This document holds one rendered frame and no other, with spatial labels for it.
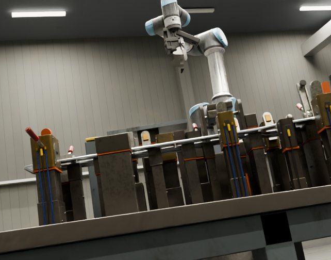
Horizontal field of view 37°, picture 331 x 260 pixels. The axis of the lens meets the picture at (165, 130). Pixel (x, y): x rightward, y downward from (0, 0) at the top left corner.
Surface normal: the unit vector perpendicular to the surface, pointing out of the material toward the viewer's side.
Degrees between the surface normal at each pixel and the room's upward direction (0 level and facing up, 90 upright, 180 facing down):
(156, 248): 90
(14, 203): 90
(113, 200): 90
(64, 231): 90
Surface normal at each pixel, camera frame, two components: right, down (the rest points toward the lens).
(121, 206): -0.02, -0.23
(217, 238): 0.26, -0.26
